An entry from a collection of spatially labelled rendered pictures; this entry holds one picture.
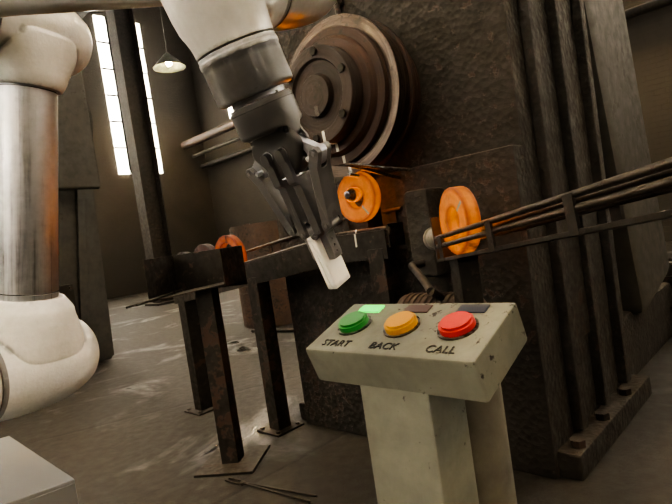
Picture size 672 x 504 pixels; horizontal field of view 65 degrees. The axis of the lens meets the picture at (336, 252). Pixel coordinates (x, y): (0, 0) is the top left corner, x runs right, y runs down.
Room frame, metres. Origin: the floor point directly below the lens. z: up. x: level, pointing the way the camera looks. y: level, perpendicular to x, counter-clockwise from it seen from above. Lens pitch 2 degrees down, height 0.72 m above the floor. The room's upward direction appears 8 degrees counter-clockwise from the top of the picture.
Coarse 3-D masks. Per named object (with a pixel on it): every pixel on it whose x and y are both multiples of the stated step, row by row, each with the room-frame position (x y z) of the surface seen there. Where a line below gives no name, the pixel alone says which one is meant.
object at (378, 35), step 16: (336, 16) 1.55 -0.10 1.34; (352, 16) 1.51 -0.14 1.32; (368, 32) 1.48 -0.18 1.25; (384, 32) 1.49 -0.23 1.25; (384, 48) 1.44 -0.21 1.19; (400, 64) 1.45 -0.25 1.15; (400, 80) 1.43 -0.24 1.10; (400, 96) 1.43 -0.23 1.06; (400, 112) 1.46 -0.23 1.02; (384, 128) 1.47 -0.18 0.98; (400, 128) 1.49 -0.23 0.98; (384, 144) 1.48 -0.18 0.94; (368, 160) 1.52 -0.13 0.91; (336, 176) 1.62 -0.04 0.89
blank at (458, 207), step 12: (444, 192) 1.20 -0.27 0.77; (456, 192) 1.14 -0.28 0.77; (468, 192) 1.13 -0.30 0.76; (444, 204) 1.21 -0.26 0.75; (456, 204) 1.14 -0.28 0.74; (468, 204) 1.11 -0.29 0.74; (444, 216) 1.22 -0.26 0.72; (456, 216) 1.21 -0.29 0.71; (468, 216) 1.10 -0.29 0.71; (480, 216) 1.11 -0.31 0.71; (444, 228) 1.23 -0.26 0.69; (456, 228) 1.21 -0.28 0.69; (480, 228) 1.11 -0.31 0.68; (456, 252) 1.18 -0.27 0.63
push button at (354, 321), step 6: (354, 312) 0.67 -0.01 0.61; (360, 312) 0.66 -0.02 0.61; (342, 318) 0.67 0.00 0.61; (348, 318) 0.66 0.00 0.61; (354, 318) 0.65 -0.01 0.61; (360, 318) 0.65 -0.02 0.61; (366, 318) 0.65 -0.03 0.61; (342, 324) 0.65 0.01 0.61; (348, 324) 0.64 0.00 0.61; (354, 324) 0.64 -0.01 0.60; (360, 324) 0.64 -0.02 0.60; (342, 330) 0.65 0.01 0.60; (348, 330) 0.64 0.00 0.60; (354, 330) 0.64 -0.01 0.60
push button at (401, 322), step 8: (400, 312) 0.62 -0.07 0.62; (408, 312) 0.61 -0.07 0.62; (392, 320) 0.61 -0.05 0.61; (400, 320) 0.60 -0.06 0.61; (408, 320) 0.59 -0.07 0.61; (416, 320) 0.60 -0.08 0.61; (384, 328) 0.60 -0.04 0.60; (392, 328) 0.59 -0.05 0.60; (400, 328) 0.59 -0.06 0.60; (408, 328) 0.59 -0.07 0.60
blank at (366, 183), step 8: (360, 176) 1.57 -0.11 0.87; (368, 176) 1.57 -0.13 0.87; (344, 184) 1.62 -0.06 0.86; (352, 184) 1.60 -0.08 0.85; (360, 184) 1.58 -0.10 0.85; (368, 184) 1.56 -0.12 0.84; (376, 184) 1.57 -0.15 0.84; (344, 192) 1.63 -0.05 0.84; (368, 192) 1.56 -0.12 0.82; (376, 192) 1.55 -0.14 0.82; (344, 200) 1.63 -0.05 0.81; (368, 200) 1.56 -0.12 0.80; (376, 200) 1.55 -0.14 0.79; (344, 208) 1.63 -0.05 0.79; (352, 208) 1.61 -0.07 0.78; (360, 208) 1.59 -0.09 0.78; (368, 208) 1.57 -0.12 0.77; (376, 208) 1.57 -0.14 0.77; (344, 216) 1.64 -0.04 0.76; (352, 216) 1.61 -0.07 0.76; (360, 216) 1.59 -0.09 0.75; (368, 216) 1.57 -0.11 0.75
